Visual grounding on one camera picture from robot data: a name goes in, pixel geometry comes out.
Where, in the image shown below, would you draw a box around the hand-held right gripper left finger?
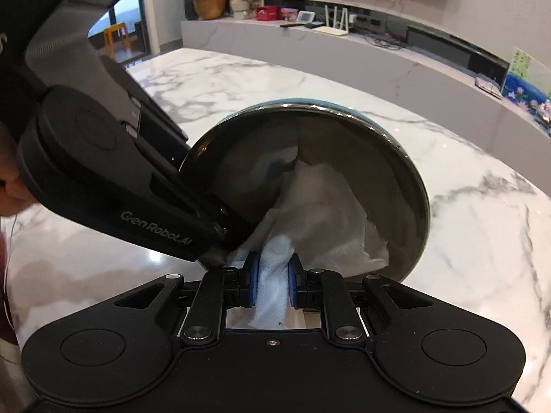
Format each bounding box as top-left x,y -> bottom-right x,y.
114,253 -> 260,346

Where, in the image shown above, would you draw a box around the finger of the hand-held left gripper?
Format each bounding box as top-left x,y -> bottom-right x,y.
150,167 -> 260,254
101,55 -> 191,173

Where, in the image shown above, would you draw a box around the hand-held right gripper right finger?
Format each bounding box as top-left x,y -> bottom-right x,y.
286,253 -> 435,346

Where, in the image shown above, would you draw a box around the white paper towel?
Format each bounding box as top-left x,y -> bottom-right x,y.
226,157 -> 391,330

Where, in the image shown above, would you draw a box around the stainless steel bowl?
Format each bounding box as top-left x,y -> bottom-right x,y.
178,99 -> 431,285

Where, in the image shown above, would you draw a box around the person's left hand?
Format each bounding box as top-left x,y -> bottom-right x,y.
0,120 -> 36,218

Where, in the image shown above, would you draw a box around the yellow stool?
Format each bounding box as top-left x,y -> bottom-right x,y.
102,25 -> 132,55

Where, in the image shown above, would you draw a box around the gold round vase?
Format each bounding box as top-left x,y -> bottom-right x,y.
192,0 -> 228,20

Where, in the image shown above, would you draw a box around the teddy bear in cup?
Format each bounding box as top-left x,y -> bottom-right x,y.
230,0 -> 264,20

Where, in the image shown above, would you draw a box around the red box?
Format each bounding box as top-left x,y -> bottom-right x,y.
256,5 -> 287,22

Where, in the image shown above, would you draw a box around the person's dark red clothing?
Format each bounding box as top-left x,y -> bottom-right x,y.
0,217 -> 20,347

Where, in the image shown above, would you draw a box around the white router with antennas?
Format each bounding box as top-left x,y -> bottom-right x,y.
316,4 -> 352,38

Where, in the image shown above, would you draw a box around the black long appliance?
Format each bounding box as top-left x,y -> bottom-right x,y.
406,26 -> 509,83

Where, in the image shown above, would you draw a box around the floral painting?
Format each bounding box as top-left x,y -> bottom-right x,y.
501,47 -> 551,109

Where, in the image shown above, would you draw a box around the thin white cable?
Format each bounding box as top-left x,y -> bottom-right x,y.
0,215 -> 19,332

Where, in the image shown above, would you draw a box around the wall power sockets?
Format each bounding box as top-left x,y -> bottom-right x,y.
349,13 -> 385,32

